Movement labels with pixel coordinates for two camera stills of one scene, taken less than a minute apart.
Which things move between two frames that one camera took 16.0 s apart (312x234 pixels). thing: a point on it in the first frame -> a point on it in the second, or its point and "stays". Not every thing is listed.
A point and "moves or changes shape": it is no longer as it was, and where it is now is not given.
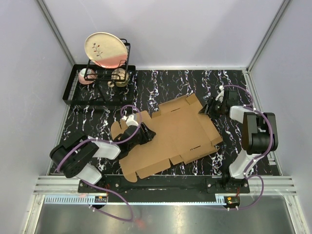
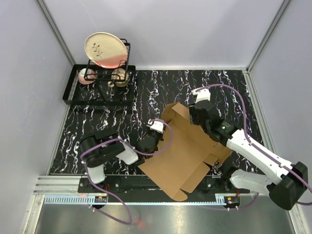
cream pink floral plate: (106, 49) stays
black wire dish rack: (91, 85) stays
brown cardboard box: (183, 134) moves or changes shape
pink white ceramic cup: (90, 73) stays
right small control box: (233, 201) stays
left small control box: (100, 199) stays
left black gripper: (147, 135) -> (161, 137)
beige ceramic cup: (119, 77) stays
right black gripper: (211, 102) -> (192, 114)
